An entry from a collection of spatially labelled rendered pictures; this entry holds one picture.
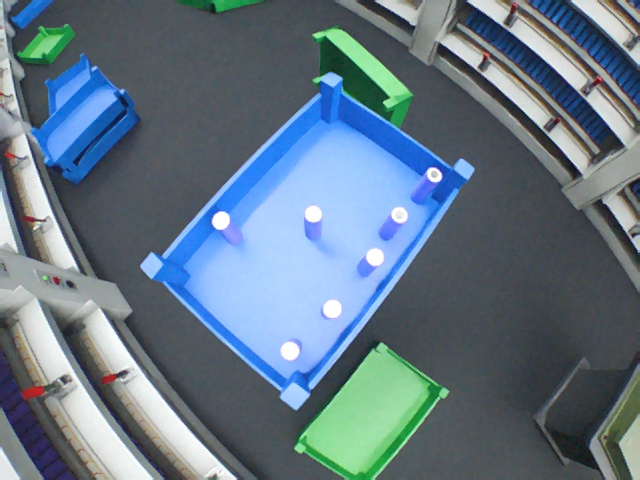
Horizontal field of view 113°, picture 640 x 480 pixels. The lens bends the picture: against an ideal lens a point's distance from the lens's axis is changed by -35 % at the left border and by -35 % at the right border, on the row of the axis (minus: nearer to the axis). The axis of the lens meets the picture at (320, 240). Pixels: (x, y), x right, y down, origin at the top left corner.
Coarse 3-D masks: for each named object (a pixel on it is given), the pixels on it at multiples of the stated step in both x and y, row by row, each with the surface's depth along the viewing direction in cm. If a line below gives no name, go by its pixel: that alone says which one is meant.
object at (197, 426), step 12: (120, 324) 69; (132, 336) 70; (132, 348) 66; (144, 360) 67; (156, 372) 68; (156, 384) 64; (168, 384) 68; (168, 396) 64; (180, 408) 64; (192, 420) 64; (204, 432) 63; (216, 444) 63; (228, 456) 62; (240, 468) 62
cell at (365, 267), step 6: (372, 252) 30; (378, 252) 30; (366, 258) 30; (372, 258) 30; (378, 258) 30; (360, 264) 34; (366, 264) 31; (372, 264) 30; (378, 264) 30; (360, 270) 35; (366, 270) 33; (372, 270) 32
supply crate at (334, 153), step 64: (320, 128) 41; (384, 128) 37; (256, 192) 38; (320, 192) 39; (384, 192) 39; (448, 192) 35; (192, 256) 36; (256, 256) 36; (320, 256) 37; (384, 256) 37; (256, 320) 35; (320, 320) 35
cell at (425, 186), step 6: (432, 168) 33; (426, 174) 33; (432, 174) 33; (438, 174) 33; (420, 180) 35; (426, 180) 33; (432, 180) 33; (438, 180) 33; (420, 186) 35; (426, 186) 34; (432, 186) 34; (414, 192) 37; (420, 192) 36; (426, 192) 35; (414, 198) 38; (420, 198) 37
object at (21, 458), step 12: (0, 408) 20; (0, 420) 19; (0, 432) 17; (12, 432) 19; (0, 444) 16; (12, 444) 18; (0, 456) 15; (12, 456) 17; (24, 456) 18; (0, 468) 15; (12, 468) 15; (24, 468) 17; (36, 468) 19
